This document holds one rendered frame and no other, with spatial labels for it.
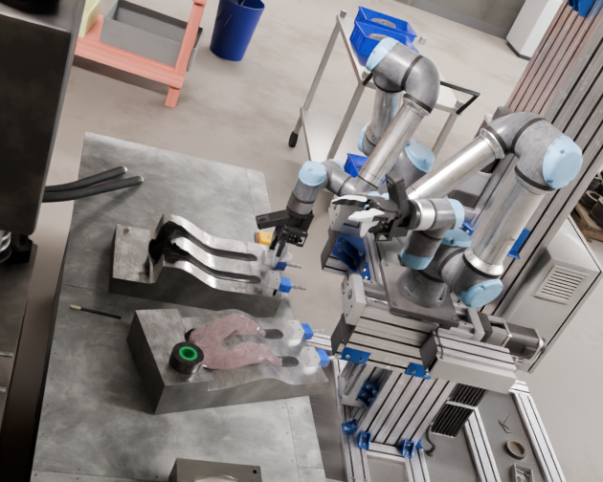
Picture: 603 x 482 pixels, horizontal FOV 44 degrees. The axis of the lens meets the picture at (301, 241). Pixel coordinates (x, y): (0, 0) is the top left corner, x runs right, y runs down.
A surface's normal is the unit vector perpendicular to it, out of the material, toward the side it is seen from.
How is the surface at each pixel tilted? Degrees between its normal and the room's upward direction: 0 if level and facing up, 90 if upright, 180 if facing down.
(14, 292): 0
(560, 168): 82
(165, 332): 0
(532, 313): 90
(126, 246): 0
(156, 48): 90
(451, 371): 90
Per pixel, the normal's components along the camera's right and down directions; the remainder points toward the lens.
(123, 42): -0.02, 0.56
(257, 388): 0.41, 0.63
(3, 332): 0.34, -0.78
